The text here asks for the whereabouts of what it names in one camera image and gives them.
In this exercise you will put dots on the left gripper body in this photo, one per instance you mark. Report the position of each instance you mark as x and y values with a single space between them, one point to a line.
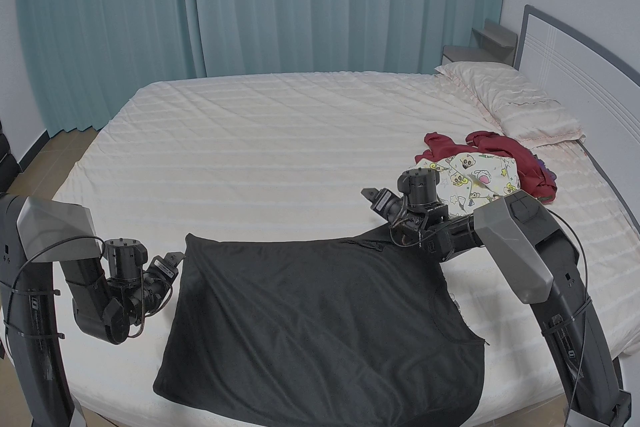
161 271

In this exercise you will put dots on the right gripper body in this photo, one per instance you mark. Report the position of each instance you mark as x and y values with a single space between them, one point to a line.
389 204

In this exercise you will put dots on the black T-shirt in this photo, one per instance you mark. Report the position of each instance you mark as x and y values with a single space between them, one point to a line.
310 325

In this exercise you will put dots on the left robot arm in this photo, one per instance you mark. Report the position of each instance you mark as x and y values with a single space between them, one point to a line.
50 225

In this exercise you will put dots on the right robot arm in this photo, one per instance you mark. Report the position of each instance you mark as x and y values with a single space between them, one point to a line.
520 240

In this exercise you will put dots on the bed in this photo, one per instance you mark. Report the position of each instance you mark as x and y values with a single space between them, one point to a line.
275 140

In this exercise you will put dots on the white printed pyjama top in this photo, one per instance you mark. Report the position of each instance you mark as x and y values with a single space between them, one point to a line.
480 180

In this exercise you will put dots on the dark red garment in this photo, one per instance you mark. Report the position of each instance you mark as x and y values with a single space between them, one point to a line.
530 165

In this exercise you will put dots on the purple garment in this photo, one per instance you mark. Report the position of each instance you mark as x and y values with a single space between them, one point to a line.
550 175

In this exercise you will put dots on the cream pillow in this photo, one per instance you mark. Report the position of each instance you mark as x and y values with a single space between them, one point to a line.
520 104

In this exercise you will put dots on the grey bedside table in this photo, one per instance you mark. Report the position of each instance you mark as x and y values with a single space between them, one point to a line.
495 34

